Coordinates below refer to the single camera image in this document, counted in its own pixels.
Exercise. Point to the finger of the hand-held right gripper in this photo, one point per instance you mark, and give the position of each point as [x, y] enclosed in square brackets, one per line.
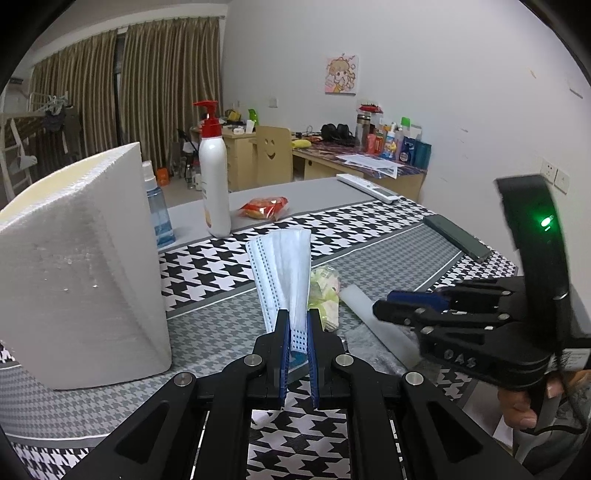
[415, 316]
[415, 297]

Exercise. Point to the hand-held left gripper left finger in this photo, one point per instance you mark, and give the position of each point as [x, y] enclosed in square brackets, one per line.
[284, 355]

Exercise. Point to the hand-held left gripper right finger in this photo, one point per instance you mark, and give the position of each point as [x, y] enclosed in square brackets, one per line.
[314, 355]

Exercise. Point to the yellow green snack packet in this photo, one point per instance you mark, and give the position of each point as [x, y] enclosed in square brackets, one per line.
[325, 295]

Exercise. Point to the blue face mask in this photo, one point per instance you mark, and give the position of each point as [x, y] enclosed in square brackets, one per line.
[284, 272]

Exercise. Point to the white foam box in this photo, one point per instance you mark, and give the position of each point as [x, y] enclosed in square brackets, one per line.
[83, 277]

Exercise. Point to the person's right hand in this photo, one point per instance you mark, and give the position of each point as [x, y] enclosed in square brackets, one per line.
[517, 408]

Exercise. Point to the white plastic bag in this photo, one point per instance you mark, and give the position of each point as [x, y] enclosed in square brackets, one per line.
[369, 309]

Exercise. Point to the houndstooth table mat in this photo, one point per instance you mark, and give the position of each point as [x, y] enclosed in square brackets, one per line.
[383, 240]

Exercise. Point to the white remote control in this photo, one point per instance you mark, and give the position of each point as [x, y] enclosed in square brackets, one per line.
[367, 187]

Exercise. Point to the white paper sheets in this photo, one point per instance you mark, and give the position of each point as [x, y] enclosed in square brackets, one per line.
[367, 165]

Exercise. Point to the red snack packet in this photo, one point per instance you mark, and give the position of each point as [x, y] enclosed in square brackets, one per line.
[263, 207]

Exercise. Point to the row of toiletry bottles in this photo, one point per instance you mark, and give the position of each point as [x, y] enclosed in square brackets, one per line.
[406, 147]

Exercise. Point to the wooden desk with printed cover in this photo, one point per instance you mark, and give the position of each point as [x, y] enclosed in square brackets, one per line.
[323, 166]

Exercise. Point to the black headphones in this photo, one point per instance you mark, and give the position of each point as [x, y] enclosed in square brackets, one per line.
[337, 132]

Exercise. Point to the white pump lotion bottle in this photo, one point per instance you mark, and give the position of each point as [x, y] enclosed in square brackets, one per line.
[216, 184]

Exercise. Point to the blue spray bottle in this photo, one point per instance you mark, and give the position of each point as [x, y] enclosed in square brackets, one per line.
[159, 217]

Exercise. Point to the small yellow object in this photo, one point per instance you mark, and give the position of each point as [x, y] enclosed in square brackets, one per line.
[301, 143]

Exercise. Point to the red plastic toy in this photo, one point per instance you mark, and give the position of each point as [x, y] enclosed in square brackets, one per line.
[370, 108]

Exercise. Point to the wooden chair with smiley face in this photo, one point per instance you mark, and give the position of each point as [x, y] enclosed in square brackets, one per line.
[273, 154]

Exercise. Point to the light wooden desk with drawers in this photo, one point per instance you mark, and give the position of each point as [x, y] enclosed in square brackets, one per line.
[240, 157]

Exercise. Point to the orange container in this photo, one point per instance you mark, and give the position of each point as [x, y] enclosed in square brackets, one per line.
[162, 176]

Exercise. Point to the green spray bottle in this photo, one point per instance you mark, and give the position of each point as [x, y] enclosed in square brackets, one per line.
[252, 120]

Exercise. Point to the wide brown curtain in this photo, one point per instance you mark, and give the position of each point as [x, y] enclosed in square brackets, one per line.
[171, 87]

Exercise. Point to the dark hanging clothes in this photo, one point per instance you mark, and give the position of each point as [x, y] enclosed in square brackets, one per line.
[60, 124]

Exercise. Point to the narrow brown curtain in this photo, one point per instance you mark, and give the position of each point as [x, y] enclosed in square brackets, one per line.
[74, 101]

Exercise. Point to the small white metal bunk bed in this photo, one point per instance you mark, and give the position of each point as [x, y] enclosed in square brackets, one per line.
[18, 134]

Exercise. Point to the pink cartoon wall poster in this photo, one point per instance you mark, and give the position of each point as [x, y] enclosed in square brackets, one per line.
[341, 74]

